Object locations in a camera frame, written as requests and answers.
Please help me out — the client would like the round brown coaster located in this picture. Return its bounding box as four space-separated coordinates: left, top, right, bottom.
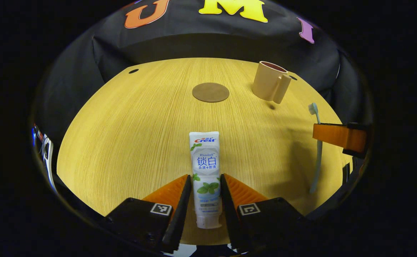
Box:
192 82 230 103

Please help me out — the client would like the white toothpaste tube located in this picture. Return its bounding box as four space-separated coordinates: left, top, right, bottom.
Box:
189 131 223 229

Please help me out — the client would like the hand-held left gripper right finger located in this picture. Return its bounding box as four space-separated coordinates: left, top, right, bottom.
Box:
220 173 311 255

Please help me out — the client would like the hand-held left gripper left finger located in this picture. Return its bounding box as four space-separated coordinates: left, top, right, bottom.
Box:
105 174 192 254

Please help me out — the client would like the black backdrop cloth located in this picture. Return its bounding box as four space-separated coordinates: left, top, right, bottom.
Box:
34 0 368 154

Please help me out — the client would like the light blue toothbrush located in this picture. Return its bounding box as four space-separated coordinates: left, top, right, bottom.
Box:
308 102 324 194

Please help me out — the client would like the beige cup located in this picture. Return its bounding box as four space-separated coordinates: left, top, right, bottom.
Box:
251 61 292 104

